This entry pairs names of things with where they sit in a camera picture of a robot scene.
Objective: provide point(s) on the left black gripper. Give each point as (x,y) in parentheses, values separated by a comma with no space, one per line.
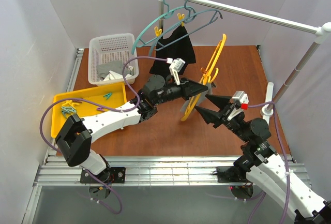
(184,88)

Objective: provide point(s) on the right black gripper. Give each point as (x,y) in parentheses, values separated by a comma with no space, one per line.
(222,115)

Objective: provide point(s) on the grey underwear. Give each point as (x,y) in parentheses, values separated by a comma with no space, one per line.
(196,100)

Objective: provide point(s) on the orange clothespin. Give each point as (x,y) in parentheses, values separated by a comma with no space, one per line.
(203,71)

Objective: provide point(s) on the yellow hanger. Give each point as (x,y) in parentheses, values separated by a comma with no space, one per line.
(211,68)

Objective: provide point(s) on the grey-blue hanger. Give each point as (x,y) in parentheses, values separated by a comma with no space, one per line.
(217,14)

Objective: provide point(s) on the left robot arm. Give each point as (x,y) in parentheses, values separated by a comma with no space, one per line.
(78,133)

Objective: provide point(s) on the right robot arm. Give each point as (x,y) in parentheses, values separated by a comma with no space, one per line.
(260,163)

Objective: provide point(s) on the black underwear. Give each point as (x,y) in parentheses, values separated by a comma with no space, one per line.
(181,49)

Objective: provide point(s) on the teal hanger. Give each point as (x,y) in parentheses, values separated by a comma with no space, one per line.
(157,24)

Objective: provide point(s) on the yellow clothespin left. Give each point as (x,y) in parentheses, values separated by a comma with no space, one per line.
(158,31)

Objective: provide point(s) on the yellow clothespin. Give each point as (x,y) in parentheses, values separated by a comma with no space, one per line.
(181,18)
(158,31)

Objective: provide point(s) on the yellow clothespin right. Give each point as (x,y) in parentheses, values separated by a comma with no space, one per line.
(181,18)

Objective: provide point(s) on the yellow tray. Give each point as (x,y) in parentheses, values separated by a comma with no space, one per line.
(94,94)

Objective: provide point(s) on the dark grey cloth in basket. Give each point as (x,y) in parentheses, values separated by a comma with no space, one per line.
(117,66)

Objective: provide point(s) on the white cloth in basket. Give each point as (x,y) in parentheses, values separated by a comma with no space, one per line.
(112,75)

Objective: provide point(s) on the teal clothespin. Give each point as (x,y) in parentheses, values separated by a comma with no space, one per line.
(108,95)
(68,108)

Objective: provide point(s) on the white laundry basket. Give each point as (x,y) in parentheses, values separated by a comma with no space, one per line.
(108,59)

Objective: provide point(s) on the teal clothespin left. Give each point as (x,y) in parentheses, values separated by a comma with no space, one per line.
(68,108)

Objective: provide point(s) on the white clothes rack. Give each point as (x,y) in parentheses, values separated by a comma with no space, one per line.
(304,109)

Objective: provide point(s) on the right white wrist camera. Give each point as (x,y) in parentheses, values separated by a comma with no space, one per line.
(240,103)

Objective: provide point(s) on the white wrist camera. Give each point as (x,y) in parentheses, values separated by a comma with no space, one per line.
(175,65)
(240,103)

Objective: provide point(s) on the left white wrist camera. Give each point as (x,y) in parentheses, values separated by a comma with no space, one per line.
(175,65)

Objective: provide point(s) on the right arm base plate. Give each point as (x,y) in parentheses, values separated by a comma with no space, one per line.
(238,174)

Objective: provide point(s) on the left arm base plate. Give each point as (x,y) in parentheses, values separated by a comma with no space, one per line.
(109,176)

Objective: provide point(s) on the aluminium rail frame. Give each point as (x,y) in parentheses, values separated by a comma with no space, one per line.
(167,162)

